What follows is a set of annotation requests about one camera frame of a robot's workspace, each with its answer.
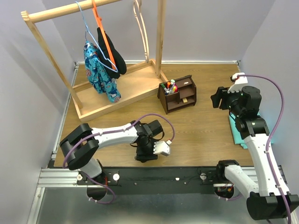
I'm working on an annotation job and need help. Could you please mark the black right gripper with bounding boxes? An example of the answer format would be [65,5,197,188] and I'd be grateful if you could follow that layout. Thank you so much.
[210,84,244,117]

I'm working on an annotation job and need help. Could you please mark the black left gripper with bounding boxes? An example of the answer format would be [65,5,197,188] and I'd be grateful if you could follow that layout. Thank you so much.
[136,140,159,164]

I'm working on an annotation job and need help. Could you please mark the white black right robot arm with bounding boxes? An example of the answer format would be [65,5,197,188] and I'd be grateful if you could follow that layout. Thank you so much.
[211,86,299,220]

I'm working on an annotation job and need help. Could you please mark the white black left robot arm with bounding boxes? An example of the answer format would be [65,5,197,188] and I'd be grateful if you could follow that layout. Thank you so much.
[59,120,164,184]

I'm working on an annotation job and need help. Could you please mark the brown wooden desk organizer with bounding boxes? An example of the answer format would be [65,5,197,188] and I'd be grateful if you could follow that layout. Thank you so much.
[157,75,197,114]

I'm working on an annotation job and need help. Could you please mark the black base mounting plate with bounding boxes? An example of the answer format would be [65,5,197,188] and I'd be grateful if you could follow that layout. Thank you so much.
[77,166,236,196]

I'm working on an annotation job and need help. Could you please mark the folded teal cloth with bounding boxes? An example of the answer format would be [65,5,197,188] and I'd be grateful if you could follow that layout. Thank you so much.
[228,113,248,149]

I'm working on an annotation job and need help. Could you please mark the wooden clothes rack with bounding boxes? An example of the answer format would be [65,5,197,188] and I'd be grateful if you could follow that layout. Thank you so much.
[21,0,167,122]

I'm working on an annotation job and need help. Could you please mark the blue patterned shorts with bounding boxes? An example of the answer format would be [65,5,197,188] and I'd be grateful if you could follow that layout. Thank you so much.
[84,41,121,103]

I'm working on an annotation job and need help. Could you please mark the wooden clothes hanger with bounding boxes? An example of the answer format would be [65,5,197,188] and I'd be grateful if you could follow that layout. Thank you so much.
[133,0,150,63]

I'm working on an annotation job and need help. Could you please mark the black garment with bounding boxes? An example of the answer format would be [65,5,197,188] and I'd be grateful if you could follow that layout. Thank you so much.
[97,28,127,79]

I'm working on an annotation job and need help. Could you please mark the orange plastic hanger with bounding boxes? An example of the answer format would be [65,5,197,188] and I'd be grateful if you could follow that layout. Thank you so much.
[92,0,115,63]

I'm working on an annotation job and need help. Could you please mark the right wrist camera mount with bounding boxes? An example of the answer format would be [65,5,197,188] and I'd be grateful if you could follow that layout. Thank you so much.
[228,72,248,93]

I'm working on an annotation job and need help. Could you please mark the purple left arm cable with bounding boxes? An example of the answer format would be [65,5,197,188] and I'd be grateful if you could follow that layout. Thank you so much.
[62,113,176,204]

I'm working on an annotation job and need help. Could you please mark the aluminium frame rail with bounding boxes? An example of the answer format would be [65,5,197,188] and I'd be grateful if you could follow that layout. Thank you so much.
[27,168,104,224]

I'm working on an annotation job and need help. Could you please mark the light blue wire hanger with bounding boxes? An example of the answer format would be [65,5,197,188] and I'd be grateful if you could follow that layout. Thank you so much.
[75,1,118,73]

